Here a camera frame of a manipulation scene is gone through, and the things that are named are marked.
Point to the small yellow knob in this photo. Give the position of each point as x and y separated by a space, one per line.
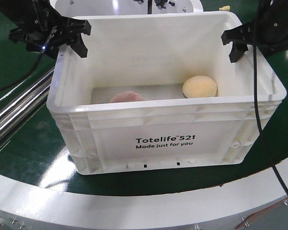
225 8

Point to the white round centre hub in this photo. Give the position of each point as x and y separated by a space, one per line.
73 8

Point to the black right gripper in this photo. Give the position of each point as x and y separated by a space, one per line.
271 26

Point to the chrome roller bars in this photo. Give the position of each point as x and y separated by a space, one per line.
23 107

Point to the white curved table rim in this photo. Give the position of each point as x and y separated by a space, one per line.
249 202

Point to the white plastic tote box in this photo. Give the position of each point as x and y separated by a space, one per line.
153 55

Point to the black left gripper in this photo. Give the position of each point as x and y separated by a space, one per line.
40 25

